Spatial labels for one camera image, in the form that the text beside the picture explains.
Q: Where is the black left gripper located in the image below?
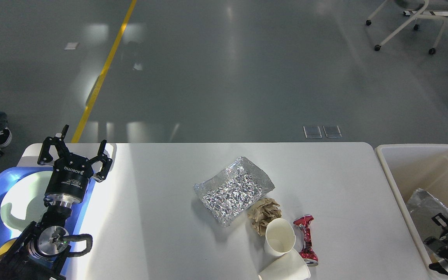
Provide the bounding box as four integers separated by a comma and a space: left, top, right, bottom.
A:
37, 124, 113, 206

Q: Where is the dark grey mug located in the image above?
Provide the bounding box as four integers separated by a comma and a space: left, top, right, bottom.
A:
0, 238, 17, 261

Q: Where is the foil sheet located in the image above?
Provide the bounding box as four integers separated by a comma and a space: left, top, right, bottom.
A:
194, 156, 275, 227

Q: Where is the brown paper ball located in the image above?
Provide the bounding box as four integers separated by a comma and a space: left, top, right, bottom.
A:
247, 198, 282, 236

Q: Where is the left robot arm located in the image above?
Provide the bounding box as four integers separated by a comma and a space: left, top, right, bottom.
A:
0, 125, 113, 280

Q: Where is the beige waste bin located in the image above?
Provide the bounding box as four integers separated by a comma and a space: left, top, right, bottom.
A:
375, 144, 448, 280

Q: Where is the crushed red soda can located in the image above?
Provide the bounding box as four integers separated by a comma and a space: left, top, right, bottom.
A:
293, 214, 319, 266

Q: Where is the floor outlet cover right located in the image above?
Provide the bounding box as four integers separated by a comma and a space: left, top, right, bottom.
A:
322, 125, 343, 138

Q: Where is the floor outlet cover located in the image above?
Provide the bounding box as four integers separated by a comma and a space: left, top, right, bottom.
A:
322, 125, 343, 138
303, 125, 323, 139

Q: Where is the white paper cup lying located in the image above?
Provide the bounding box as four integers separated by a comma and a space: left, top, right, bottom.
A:
258, 250, 311, 280

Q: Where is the white paper cup upright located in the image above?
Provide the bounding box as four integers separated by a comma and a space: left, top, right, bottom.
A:
264, 218, 296, 257

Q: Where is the floor outlet cover left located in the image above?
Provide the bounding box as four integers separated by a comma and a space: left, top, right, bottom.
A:
303, 125, 323, 139

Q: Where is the white office chair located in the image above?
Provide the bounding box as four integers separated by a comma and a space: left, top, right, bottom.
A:
374, 0, 448, 55

